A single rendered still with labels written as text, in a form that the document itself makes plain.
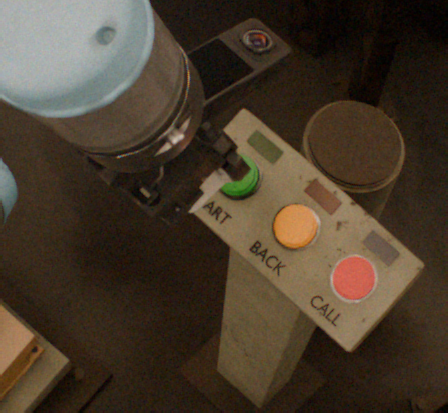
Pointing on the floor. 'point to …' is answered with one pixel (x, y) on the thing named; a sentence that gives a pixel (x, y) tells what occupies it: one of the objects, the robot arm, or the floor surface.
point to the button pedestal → (286, 284)
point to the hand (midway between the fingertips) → (225, 160)
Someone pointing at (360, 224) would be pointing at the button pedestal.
